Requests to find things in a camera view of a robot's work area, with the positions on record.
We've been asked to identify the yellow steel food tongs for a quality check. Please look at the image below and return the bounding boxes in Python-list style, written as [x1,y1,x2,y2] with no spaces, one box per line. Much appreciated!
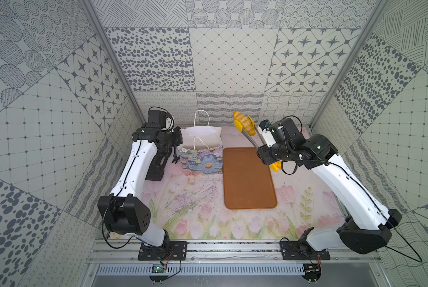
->
[232,110,283,173]

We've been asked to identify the controller board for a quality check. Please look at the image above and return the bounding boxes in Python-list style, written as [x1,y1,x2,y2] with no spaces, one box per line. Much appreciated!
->
[149,265,169,283]
[302,264,322,283]

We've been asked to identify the aluminium mounting rail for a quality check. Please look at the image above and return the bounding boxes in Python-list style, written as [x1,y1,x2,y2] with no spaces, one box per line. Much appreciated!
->
[86,239,381,264]

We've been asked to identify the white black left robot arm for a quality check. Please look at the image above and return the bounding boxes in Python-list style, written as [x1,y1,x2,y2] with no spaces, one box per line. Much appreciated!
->
[98,127,182,249]

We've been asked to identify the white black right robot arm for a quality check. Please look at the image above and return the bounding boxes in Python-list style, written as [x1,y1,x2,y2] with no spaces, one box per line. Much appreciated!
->
[257,130,402,254]

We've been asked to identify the floral paper gift bag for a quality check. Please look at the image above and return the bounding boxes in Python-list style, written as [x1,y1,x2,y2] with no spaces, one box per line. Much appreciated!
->
[176,119,223,175]

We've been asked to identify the brown serving tray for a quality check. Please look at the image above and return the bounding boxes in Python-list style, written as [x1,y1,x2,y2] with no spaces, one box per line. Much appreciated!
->
[222,147,277,210]

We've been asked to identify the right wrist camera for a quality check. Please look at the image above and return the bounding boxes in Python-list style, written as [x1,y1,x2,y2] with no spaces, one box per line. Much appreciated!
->
[258,116,306,149]

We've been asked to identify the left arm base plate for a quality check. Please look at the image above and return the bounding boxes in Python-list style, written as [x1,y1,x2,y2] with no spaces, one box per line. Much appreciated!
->
[138,241,188,261]

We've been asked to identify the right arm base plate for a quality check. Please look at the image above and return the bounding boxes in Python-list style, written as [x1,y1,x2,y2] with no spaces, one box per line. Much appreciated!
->
[279,240,331,263]

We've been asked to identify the floral table mat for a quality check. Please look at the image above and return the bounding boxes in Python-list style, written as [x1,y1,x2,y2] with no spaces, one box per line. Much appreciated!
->
[127,126,353,240]

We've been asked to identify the left controller board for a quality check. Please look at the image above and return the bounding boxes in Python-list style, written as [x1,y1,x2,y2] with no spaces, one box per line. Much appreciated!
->
[149,265,169,283]

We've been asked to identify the right controller board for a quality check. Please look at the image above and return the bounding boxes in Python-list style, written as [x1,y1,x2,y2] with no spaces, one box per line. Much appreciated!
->
[302,264,322,283]

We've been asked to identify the striped croissant bread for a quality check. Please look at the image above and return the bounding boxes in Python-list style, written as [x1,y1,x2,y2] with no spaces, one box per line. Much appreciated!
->
[234,111,256,136]

